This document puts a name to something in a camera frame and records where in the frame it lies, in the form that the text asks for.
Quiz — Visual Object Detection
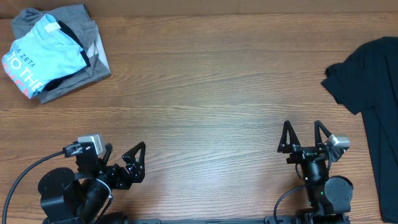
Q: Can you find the folded black garment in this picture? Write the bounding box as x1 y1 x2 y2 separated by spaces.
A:
42 20 91 93

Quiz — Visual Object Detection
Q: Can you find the light blue printed t-shirt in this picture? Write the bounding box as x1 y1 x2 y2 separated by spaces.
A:
1 14 90 99

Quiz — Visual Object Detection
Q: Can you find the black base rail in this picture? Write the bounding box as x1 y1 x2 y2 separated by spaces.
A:
99 213 351 224

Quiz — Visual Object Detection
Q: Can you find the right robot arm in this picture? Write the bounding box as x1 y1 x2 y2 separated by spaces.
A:
273 120 354 224

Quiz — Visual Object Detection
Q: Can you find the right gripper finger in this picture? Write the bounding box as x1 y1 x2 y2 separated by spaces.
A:
313 119 333 147
277 120 301 152

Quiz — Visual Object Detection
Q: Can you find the black t-shirt at right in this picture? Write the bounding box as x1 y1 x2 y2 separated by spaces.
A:
321 37 397 223

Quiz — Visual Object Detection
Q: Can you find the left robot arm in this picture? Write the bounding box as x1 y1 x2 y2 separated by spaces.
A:
38 141 146 223

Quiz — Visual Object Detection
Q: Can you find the folded grey garment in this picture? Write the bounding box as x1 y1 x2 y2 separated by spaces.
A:
11 4 111 104

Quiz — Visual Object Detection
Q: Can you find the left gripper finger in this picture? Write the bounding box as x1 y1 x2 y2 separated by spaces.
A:
102 143 113 164
122 142 146 171

